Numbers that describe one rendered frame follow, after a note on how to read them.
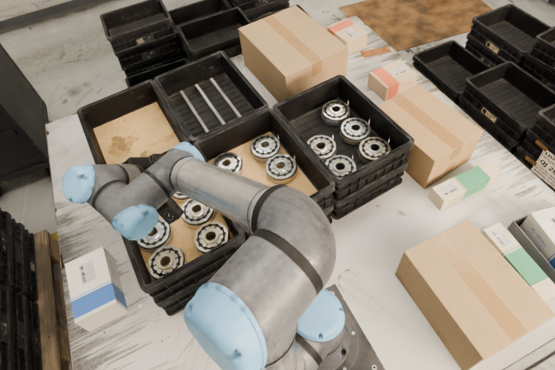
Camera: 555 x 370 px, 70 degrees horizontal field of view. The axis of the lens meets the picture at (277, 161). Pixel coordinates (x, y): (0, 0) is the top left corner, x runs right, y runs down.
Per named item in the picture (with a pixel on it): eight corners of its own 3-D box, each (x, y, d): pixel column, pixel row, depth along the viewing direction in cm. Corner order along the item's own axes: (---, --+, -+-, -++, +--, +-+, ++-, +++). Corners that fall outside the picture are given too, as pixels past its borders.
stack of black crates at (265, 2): (277, 20, 309) (271, -38, 273) (293, 40, 291) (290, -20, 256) (229, 36, 300) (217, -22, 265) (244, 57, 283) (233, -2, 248)
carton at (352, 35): (366, 46, 190) (367, 33, 184) (345, 55, 187) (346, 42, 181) (346, 30, 199) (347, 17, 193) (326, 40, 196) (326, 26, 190)
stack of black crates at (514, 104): (543, 152, 211) (575, 106, 184) (498, 173, 205) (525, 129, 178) (488, 106, 234) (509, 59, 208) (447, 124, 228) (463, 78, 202)
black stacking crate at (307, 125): (409, 164, 132) (415, 142, 123) (336, 206, 124) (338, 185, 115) (339, 97, 154) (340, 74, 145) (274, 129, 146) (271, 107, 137)
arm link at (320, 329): (354, 324, 93) (356, 304, 83) (320, 373, 87) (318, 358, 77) (313, 293, 99) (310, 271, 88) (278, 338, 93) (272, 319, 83)
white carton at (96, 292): (128, 312, 120) (116, 302, 113) (89, 332, 117) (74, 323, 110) (114, 258, 131) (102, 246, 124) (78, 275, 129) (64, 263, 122)
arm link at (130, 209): (168, 192, 75) (132, 161, 79) (120, 234, 70) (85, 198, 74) (177, 211, 82) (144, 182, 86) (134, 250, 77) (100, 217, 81)
